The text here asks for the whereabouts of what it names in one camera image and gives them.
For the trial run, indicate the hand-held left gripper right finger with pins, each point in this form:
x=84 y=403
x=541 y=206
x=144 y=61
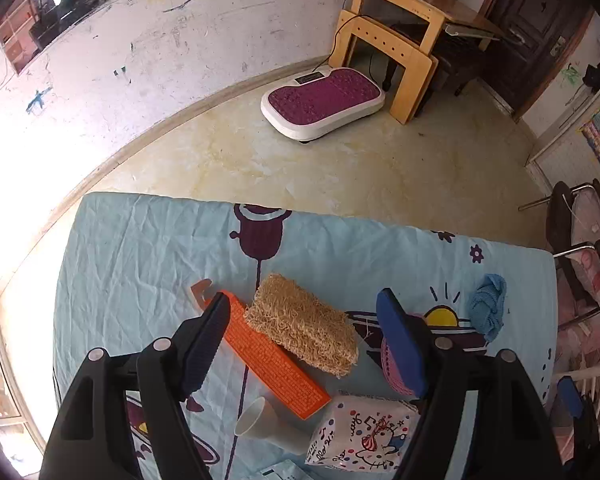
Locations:
x=405 y=340

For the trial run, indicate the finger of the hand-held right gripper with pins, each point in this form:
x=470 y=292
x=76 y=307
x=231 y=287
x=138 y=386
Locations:
x=570 y=395

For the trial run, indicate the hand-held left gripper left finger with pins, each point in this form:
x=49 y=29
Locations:
x=205 y=350

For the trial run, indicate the beige loofah sponge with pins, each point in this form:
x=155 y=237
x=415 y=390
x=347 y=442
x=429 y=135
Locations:
x=300 y=325

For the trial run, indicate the pink knitted pad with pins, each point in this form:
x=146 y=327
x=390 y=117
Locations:
x=391 y=367

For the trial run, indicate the orange plastic scrub board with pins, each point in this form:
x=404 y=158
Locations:
x=280 y=375

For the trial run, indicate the white paper cup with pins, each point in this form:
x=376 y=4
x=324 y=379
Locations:
x=260 y=420

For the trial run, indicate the blue knitted cloth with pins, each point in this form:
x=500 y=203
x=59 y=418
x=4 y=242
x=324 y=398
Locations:
x=487 y=305

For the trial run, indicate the light blue printed tablecloth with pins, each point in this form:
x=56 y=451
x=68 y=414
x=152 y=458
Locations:
x=155 y=260

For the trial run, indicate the white cartoon printed pouch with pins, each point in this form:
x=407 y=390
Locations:
x=365 y=435

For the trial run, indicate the pink seat cushion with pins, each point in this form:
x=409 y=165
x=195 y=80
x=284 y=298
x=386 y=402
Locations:
x=587 y=260

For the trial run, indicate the light blue paper packet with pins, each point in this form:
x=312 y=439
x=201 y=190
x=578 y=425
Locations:
x=280 y=472

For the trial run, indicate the black armchair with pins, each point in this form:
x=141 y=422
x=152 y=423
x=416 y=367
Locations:
x=562 y=215

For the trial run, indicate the purple and white vibration plate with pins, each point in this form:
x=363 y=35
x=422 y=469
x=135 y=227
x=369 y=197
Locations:
x=320 y=100

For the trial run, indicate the black stool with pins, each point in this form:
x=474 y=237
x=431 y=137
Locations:
x=460 y=60

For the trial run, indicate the hanging black bags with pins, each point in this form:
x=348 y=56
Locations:
x=592 y=75

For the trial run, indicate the dark brown door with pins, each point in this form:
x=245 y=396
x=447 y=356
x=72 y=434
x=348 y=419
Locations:
x=530 y=20

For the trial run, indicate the window frame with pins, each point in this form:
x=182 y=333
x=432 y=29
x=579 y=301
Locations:
x=10 y=410

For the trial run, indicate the wooden chair frame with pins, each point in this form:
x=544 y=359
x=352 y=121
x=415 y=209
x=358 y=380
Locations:
x=415 y=70

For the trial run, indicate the wall mirror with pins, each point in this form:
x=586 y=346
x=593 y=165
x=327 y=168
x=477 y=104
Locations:
x=55 y=10

